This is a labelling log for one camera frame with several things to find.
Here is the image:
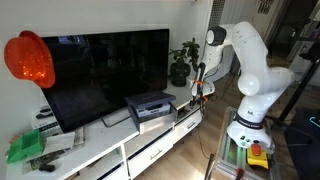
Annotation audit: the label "white drawer right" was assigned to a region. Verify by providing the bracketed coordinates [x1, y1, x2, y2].
[174, 110, 202, 143]

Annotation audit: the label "white router box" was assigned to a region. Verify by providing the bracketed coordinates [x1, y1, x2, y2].
[31, 105, 62, 136]

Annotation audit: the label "green plastic tray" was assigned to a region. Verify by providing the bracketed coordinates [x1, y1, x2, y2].
[6, 129, 44, 164]

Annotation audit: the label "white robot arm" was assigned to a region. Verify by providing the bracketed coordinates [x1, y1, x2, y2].
[191, 21, 295, 154]

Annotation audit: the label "white drawer left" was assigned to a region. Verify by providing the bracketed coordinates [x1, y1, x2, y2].
[128, 133, 173, 179]

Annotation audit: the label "white drawer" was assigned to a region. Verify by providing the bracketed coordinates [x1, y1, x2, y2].
[174, 110, 202, 143]
[128, 133, 173, 179]

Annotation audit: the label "yellow emergency stop box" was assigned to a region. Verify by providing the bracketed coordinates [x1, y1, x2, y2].
[247, 144, 269, 169]

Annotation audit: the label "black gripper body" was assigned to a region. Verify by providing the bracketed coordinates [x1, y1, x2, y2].
[189, 87, 208, 107]

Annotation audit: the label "black flat television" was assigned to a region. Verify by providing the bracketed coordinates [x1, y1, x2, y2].
[42, 29, 170, 132]

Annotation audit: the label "potted green plant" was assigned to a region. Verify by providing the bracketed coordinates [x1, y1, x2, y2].
[169, 38, 200, 87]

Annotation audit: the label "papers on stand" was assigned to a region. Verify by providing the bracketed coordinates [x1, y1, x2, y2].
[22, 128, 85, 174]

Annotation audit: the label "open dark blue box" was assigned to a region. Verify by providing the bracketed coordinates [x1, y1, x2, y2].
[126, 91, 177, 134]

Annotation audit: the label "small black object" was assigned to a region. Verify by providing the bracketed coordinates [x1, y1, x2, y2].
[39, 164, 56, 173]

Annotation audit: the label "white television stand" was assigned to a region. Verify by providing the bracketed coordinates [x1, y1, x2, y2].
[4, 78, 209, 180]

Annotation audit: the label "red sparkly hat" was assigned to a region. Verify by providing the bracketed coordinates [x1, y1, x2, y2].
[4, 30, 56, 88]

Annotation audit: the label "black tripod stand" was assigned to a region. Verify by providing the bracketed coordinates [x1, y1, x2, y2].
[279, 40, 320, 121]

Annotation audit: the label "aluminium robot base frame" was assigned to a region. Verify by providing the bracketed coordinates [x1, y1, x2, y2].
[212, 107, 282, 180]

